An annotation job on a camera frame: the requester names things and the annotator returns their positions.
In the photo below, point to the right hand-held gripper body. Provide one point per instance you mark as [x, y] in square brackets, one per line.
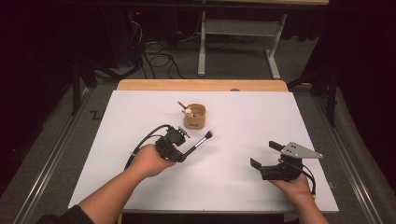
[292, 161]

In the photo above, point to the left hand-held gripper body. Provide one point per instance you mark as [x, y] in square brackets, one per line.
[169, 146]

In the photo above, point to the black makeup brush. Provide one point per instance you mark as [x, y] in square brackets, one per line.
[200, 143]

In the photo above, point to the tan bear brush holder cup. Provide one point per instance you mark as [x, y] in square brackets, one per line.
[196, 119]

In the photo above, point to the thin black copper-ferrule brush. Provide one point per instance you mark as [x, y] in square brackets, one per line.
[181, 104]

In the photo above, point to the person's left hand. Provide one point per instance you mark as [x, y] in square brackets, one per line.
[149, 161]

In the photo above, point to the person's right hand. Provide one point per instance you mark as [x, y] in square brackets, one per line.
[294, 188]

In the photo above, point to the white board sheet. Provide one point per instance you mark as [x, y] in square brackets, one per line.
[218, 186]

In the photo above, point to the wooden table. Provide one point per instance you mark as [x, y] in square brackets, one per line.
[199, 84]

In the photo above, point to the small brown table grommet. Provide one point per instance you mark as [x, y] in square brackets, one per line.
[234, 90]

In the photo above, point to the black metal stand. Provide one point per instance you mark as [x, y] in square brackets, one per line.
[331, 93]
[76, 90]

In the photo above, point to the person's dark sleeve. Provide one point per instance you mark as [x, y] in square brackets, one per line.
[71, 216]

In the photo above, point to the metal floor rail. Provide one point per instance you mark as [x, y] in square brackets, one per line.
[46, 174]
[351, 174]

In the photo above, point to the white desk frame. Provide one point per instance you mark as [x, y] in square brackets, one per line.
[239, 28]

